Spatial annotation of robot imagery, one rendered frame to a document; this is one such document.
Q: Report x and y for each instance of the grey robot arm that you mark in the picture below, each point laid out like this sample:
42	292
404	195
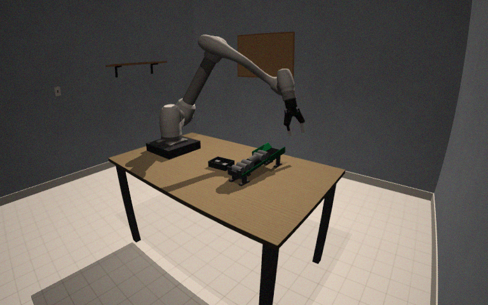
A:
173	117

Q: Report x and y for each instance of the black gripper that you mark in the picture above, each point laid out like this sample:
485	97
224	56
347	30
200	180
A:
291	109

